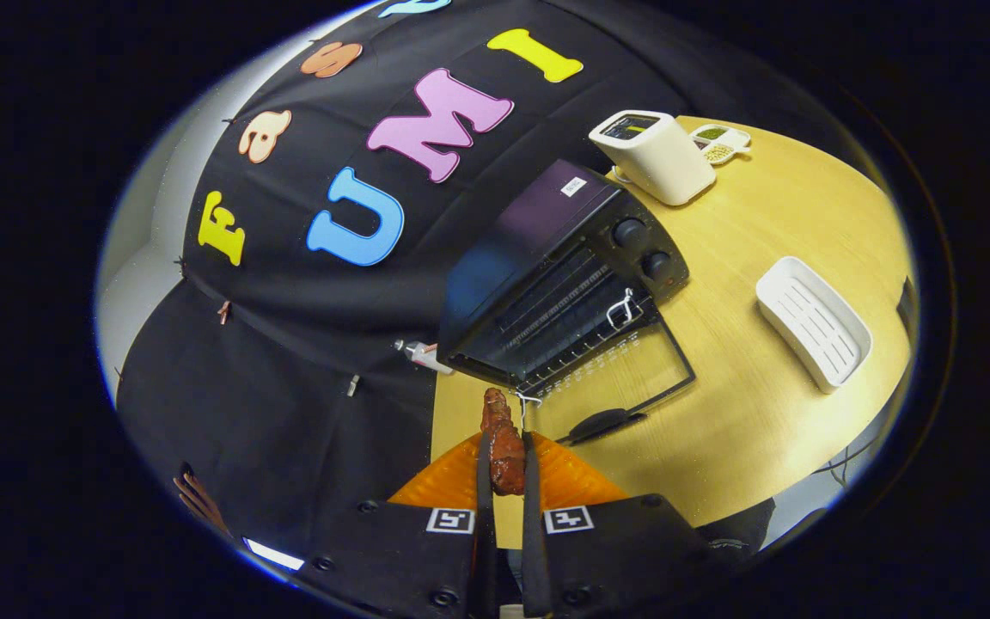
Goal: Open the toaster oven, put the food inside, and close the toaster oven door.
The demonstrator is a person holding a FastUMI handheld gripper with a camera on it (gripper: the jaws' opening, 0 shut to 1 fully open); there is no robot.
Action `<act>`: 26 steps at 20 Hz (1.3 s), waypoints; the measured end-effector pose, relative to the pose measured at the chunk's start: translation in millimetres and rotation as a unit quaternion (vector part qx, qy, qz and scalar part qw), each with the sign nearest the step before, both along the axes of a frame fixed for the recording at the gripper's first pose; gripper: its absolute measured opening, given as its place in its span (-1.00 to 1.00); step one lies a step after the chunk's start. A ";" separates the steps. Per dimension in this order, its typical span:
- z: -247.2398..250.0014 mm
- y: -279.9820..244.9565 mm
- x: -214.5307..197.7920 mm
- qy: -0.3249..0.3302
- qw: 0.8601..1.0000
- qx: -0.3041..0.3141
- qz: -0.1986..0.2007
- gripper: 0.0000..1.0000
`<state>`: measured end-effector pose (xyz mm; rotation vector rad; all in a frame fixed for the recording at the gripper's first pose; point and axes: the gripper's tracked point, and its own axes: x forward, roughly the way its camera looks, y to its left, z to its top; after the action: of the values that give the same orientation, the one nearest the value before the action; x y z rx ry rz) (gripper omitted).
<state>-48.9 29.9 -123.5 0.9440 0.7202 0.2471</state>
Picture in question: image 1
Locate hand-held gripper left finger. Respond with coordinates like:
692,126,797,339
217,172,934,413
302,430,500,619

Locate white rectangular ribbed tray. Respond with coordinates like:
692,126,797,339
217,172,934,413
755,255,874,395

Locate white divided dish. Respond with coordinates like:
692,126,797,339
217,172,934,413
689,123,754,166

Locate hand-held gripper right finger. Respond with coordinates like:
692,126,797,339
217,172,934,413
519,430,719,619

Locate black cable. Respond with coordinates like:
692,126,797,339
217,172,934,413
813,438,878,491

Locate small clear plastic bottle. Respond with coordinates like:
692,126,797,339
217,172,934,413
394,338,455,376

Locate reddish brown meat piece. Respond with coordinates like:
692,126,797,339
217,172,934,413
480,387,529,498

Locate white toaster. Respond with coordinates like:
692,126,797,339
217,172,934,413
588,109,718,207

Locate black toaster oven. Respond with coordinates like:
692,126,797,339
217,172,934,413
437,157,698,448

